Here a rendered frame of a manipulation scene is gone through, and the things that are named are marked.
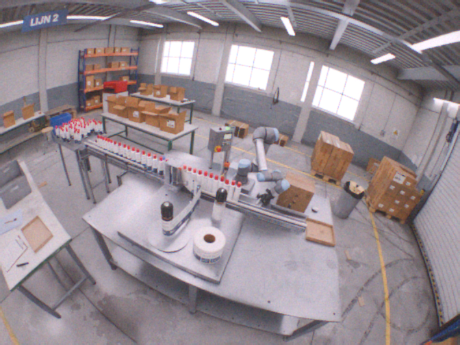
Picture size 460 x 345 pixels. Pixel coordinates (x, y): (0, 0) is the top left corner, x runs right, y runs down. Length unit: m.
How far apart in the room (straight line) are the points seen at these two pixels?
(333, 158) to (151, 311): 4.44
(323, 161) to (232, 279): 3.87
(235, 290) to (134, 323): 1.16
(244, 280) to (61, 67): 8.43
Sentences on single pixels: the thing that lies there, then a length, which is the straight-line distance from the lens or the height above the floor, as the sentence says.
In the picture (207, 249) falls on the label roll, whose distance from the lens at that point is 1.16.
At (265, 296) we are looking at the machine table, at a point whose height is 0.83.
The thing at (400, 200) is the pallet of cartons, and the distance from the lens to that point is 4.88.
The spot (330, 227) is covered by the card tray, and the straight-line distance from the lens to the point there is 2.02.
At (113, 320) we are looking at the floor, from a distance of 2.14.
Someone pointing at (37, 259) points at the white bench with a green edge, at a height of 0.80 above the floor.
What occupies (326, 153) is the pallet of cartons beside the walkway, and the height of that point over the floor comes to 0.64.
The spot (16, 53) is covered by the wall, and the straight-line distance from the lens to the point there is 8.17.
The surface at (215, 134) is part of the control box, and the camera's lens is 1.49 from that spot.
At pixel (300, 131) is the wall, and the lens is 6.78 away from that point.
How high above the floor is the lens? 1.98
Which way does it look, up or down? 31 degrees down
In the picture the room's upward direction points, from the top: 12 degrees clockwise
